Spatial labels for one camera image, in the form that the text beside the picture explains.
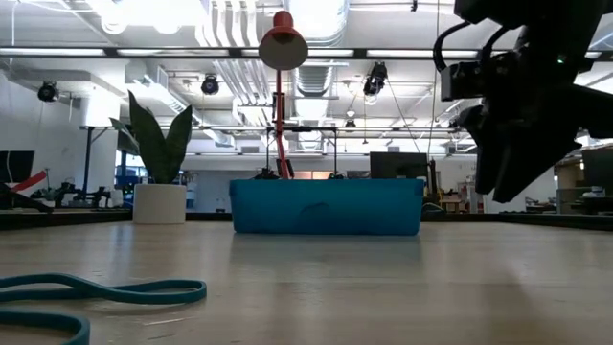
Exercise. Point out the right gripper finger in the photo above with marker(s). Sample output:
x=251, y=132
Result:
x=531, y=153
x=488, y=153

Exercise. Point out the black background robot arm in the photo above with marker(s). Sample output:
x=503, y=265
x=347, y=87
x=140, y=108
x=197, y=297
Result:
x=98, y=195

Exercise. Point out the teal plastic bin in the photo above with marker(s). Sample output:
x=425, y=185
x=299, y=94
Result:
x=335, y=206

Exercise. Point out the teal rubber band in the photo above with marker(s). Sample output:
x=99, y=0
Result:
x=202, y=292

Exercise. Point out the black monitor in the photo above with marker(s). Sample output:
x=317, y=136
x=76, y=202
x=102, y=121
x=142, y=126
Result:
x=397, y=165
x=598, y=167
x=16, y=165

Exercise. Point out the black ceiling spotlight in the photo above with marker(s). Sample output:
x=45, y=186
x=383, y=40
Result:
x=47, y=91
x=376, y=79
x=210, y=85

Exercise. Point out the red desk lamp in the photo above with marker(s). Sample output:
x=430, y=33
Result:
x=282, y=48

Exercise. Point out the green plant white pot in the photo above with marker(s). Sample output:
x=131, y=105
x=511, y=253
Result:
x=159, y=203

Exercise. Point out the red flat bar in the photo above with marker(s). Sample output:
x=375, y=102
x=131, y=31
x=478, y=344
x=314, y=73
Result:
x=29, y=181

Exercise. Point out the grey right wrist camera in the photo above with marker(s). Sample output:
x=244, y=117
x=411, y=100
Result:
x=460, y=82

